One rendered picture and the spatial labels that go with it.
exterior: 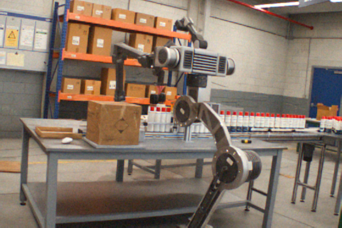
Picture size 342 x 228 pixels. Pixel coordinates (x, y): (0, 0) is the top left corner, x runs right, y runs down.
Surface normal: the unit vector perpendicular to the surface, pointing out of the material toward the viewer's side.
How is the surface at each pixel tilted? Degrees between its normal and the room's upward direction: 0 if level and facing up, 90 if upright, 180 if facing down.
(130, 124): 90
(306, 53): 90
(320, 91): 90
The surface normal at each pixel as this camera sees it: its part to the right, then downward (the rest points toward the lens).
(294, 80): -0.79, -0.05
